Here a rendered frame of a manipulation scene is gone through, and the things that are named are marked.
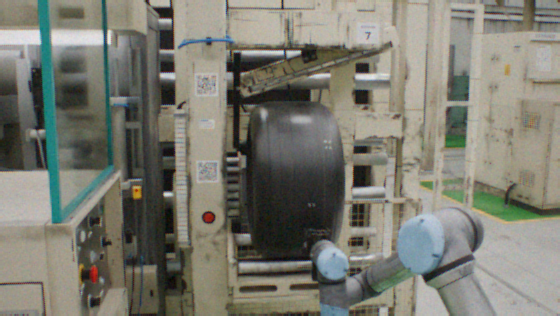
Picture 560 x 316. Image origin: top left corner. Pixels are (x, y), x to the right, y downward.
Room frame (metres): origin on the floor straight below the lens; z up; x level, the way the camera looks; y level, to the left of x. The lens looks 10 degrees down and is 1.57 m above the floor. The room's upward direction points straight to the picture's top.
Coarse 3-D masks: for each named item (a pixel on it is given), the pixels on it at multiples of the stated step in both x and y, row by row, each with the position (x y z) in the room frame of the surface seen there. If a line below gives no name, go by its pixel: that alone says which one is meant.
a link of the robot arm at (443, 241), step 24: (432, 216) 1.04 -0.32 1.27; (456, 216) 1.06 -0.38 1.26; (408, 240) 1.04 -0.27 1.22; (432, 240) 0.99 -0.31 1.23; (456, 240) 1.01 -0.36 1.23; (408, 264) 1.03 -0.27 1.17; (432, 264) 0.98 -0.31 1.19; (456, 264) 0.98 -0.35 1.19; (456, 288) 0.97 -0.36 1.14; (480, 288) 0.97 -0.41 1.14; (456, 312) 0.96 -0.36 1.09; (480, 312) 0.94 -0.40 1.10
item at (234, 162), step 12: (228, 156) 2.27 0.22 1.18; (240, 156) 2.15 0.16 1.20; (228, 168) 2.13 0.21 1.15; (240, 168) 2.13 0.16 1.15; (228, 180) 2.14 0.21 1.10; (240, 180) 2.13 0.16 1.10; (228, 192) 2.15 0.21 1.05; (240, 192) 2.13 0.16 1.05; (228, 204) 2.13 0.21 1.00; (240, 204) 2.13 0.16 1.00; (228, 216) 2.27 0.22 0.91; (240, 216) 2.13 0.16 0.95
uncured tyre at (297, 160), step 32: (256, 128) 1.69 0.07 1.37; (288, 128) 1.66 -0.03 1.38; (320, 128) 1.67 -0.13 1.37; (256, 160) 1.62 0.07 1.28; (288, 160) 1.59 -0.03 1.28; (320, 160) 1.60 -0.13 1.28; (256, 192) 1.60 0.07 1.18; (288, 192) 1.57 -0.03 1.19; (320, 192) 1.58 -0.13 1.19; (256, 224) 1.61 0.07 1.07; (288, 224) 1.58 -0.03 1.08; (320, 224) 1.59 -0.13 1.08; (288, 256) 1.69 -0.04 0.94
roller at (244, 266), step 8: (240, 264) 1.67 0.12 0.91; (248, 264) 1.67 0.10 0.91; (256, 264) 1.68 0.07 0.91; (264, 264) 1.68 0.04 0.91; (272, 264) 1.68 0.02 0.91; (280, 264) 1.68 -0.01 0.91; (288, 264) 1.69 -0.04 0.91; (296, 264) 1.69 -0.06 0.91; (304, 264) 1.69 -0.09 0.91; (240, 272) 1.67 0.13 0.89; (248, 272) 1.67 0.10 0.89; (256, 272) 1.68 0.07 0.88; (264, 272) 1.69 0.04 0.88
